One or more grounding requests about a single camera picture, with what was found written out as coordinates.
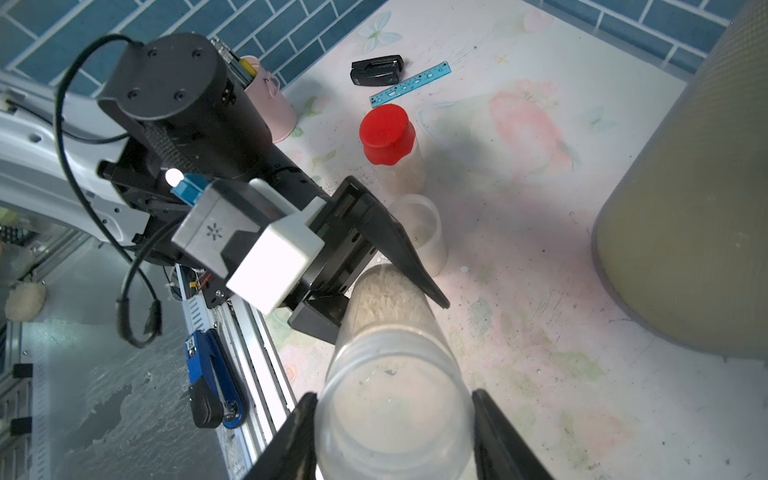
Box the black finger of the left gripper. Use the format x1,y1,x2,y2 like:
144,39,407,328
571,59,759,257
359,203,450,309

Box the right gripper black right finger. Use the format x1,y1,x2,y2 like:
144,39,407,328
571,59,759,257
472,389,552,480

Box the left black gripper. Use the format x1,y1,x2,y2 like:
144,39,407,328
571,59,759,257
97,33,382,343

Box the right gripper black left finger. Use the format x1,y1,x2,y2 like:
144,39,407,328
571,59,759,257
244,392,318,480

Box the clear rice jar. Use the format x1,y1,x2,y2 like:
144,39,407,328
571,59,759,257
389,194,448,277

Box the white lidded rice jar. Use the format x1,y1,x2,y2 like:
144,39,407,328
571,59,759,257
314,264,474,479

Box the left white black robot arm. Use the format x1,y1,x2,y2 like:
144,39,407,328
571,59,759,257
1,33,449,343

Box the red lidded rice jar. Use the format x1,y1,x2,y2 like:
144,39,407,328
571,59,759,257
359,104,426,197

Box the blue black handheld device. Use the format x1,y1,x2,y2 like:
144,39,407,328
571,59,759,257
185,329,247,429

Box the pink pen holder cup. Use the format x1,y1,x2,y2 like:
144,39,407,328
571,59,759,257
240,55,298,143

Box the black stapler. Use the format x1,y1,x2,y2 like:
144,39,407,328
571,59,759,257
350,55,405,87

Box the teal ruler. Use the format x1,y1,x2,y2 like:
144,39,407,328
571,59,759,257
369,61,452,109

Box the beige bin with yellow bag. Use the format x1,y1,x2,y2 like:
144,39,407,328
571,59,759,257
592,1,767,360

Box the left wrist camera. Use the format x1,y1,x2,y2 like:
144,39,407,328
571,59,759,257
171,173,327,314

